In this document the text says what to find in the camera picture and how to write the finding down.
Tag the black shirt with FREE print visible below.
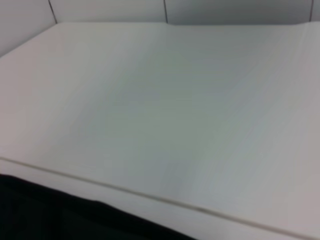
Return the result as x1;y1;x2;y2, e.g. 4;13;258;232
0;173;199;240

